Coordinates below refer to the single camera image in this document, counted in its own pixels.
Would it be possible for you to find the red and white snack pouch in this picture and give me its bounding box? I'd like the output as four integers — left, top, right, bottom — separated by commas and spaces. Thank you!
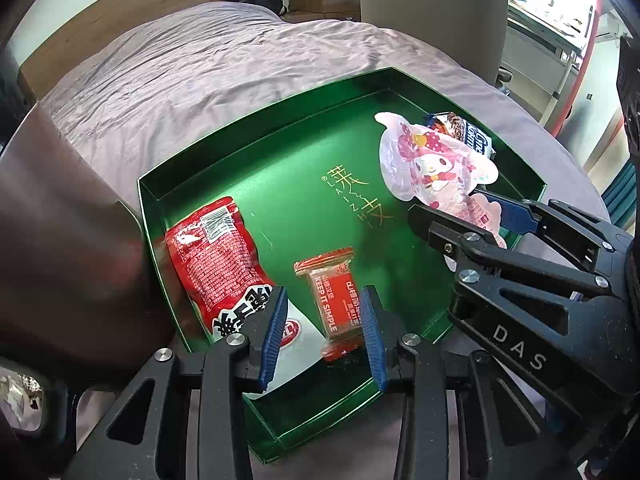
165, 196, 328, 401

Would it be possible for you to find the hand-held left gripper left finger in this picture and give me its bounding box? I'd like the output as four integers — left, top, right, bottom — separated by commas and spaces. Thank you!
60, 286, 290, 480

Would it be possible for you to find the white desk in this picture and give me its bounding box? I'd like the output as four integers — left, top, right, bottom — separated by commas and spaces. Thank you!
505, 0, 601, 126

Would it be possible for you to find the green rectangular tray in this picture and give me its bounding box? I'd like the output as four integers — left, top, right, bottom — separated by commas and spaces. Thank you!
136, 66, 547, 465

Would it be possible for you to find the small orange-red snack packet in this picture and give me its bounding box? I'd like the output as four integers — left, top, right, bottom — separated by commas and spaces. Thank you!
293, 246, 373, 363

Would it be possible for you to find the blue and brown cookie packet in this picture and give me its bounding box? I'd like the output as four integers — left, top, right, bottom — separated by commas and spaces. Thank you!
422, 111, 497, 161

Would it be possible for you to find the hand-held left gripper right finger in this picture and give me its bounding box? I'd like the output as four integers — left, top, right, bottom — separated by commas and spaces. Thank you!
360, 284, 573, 480

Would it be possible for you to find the wooden headboard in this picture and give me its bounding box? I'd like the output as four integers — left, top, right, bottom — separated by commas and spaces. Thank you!
17, 0, 226, 98

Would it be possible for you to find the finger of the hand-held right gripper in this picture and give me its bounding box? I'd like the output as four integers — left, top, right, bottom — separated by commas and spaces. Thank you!
479, 190, 634, 282
406, 201, 622, 302

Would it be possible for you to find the teal curtain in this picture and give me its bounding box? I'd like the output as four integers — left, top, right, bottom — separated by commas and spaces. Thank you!
602, 160, 640, 231

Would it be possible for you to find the red curved tube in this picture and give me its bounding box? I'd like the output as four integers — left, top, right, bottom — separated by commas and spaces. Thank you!
547, 0, 601, 136

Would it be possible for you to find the pink cartoon snack pouch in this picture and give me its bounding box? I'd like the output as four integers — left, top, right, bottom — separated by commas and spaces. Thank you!
374, 111, 508, 251

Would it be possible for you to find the brown and black electric kettle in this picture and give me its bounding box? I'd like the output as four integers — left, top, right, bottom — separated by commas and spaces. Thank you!
0, 50, 176, 480

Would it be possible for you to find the beige office chair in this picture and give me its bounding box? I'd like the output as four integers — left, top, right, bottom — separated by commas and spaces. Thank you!
359, 0, 513, 91

